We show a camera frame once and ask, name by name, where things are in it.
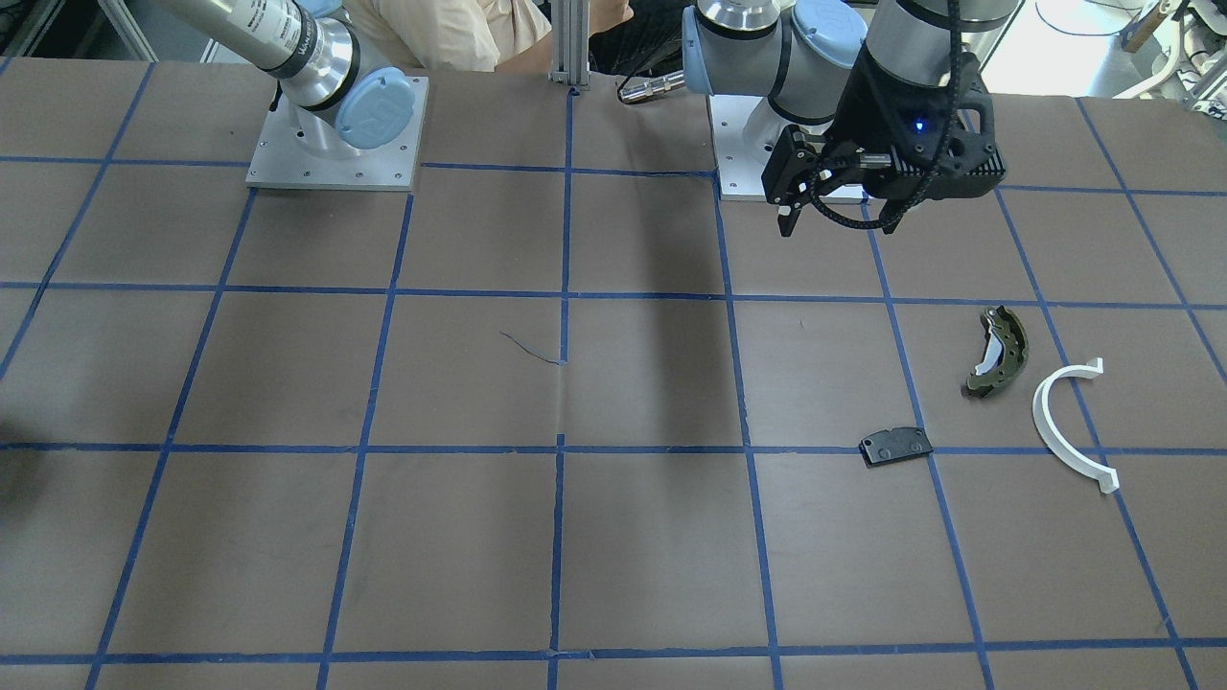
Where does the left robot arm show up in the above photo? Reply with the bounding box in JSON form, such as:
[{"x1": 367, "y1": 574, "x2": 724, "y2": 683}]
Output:
[{"x1": 681, "y1": 1, "x2": 1018, "y2": 239}]

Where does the olive green brake shoe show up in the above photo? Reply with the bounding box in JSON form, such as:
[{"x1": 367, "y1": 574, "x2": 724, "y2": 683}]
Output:
[{"x1": 962, "y1": 304, "x2": 1029, "y2": 399}]

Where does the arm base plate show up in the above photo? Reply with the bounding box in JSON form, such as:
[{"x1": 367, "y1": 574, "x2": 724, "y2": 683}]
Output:
[
  {"x1": 708, "y1": 95, "x2": 788, "y2": 203},
  {"x1": 245, "y1": 76, "x2": 429, "y2": 193}
]

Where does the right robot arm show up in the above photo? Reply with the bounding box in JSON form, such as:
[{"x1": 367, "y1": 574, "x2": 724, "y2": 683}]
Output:
[{"x1": 161, "y1": 1, "x2": 416, "y2": 150}]

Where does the black brake pad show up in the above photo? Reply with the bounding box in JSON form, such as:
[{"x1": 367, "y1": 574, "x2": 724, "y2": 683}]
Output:
[{"x1": 858, "y1": 426, "x2": 934, "y2": 468}]

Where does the white curved plastic part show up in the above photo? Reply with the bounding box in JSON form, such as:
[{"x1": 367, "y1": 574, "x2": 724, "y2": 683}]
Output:
[{"x1": 1031, "y1": 357, "x2": 1121, "y2": 495}]

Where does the person in beige shirt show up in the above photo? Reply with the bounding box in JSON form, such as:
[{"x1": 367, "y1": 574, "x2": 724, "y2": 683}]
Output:
[{"x1": 340, "y1": 0, "x2": 636, "y2": 74}]

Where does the aluminium frame post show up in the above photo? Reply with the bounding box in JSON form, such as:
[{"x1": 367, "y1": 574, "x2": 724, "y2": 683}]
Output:
[{"x1": 548, "y1": 0, "x2": 590, "y2": 91}]

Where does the metal handle tool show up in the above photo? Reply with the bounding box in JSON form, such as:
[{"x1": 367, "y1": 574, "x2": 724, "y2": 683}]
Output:
[{"x1": 616, "y1": 70, "x2": 686, "y2": 106}]

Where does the black braided cable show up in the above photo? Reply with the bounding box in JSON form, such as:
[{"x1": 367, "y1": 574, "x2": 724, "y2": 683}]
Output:
[{"x1": 807, "y1": 0, "x2": 964, "y2": 231}]

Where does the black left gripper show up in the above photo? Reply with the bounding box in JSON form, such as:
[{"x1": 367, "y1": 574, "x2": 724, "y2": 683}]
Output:
[{"x1": 761, "y1": 45, "x2": 1007, "y2": 239}]

